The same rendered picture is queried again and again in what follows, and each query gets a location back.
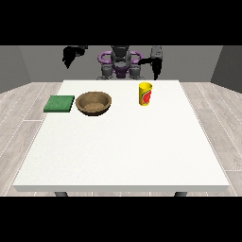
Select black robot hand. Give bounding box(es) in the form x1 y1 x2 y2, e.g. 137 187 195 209
61 45 85 70
137 57 163 81

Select yellow cup with melon print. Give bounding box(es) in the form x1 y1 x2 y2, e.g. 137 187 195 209
138 81 153 107

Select green square pad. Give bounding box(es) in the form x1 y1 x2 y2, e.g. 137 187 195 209
43 95 76 113

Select brown wooden bowl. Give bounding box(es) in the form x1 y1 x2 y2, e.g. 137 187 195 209
75 91 112 117

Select grey robot trunk purple rings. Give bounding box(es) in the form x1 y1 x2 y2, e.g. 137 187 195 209
95 45 147 81

